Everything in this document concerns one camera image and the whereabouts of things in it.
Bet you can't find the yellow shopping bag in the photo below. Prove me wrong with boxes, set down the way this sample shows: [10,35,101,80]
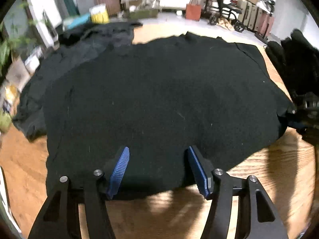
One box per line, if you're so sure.
[89,4,110,24]

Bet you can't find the brown paper bags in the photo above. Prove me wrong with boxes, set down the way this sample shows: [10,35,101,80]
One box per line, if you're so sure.
[219,17,236,31]

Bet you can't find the potted money tree plant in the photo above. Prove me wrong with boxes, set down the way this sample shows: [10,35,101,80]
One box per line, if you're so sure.
[0,2,48,75]

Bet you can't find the orange paper bag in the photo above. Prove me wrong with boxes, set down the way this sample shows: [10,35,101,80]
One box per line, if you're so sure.
[185,0,202,22]

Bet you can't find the green crate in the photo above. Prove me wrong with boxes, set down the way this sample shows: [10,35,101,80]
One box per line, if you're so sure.
[128,7,159,20]

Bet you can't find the black knit sweater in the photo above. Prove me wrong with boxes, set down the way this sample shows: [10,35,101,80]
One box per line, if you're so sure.
[42,31,294,201]

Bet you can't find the clear glass vase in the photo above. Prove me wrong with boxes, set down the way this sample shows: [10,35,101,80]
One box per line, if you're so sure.
[6,60,30,90]

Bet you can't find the white low cabinet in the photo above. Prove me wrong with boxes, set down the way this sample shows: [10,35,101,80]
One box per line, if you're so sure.
[159,0,208,12]

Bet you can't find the pink suitcase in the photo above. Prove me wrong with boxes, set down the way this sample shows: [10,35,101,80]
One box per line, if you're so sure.
[256,12,275,41]

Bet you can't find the grey suitcase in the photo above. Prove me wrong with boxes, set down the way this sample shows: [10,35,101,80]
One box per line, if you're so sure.
[75,0,96,16]

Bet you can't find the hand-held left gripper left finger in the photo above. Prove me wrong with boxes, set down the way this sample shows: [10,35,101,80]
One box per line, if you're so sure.
[28,146,130,239]

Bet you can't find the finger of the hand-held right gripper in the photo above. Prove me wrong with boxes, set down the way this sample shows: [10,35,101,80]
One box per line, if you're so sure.
[278,108,309,130]

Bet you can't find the dark grey garment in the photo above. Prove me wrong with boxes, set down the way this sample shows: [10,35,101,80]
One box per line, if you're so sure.
[12,21,144,141]

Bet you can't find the beige suitcase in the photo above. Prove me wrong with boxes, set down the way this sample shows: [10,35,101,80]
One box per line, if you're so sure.
[236,0,264,32]

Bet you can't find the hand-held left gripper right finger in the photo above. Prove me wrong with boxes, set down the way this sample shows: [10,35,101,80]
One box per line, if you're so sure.
[184,146,290,239]

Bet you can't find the black cart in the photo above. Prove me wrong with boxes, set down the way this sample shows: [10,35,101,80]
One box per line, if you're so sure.
[201,0,244,32]

